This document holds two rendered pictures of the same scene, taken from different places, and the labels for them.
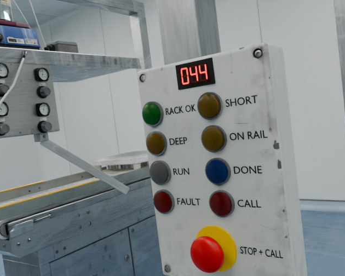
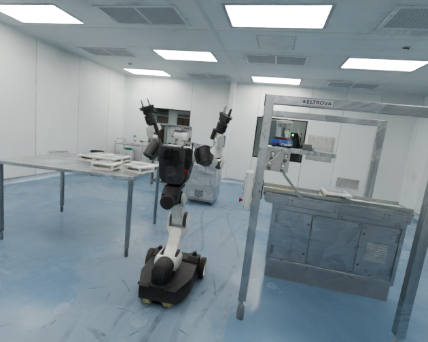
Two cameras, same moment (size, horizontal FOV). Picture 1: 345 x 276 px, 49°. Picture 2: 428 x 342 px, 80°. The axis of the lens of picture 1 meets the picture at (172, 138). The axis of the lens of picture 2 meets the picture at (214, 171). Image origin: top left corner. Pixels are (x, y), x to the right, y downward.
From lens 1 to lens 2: 1.68 m
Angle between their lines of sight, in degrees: 65
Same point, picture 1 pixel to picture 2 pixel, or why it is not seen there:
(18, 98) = (276, 161)
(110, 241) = (302, 214)
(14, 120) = (273, 167)
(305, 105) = not seen: outside the picture
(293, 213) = (246, 198)
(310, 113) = not seen: outside the picture
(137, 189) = (318, 203)
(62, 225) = (281, 200)
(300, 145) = not seen: outside the picture
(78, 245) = (288, 209)
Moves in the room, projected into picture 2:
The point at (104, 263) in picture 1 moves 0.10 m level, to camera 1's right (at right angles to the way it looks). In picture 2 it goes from (297, 220) to (304, 224)
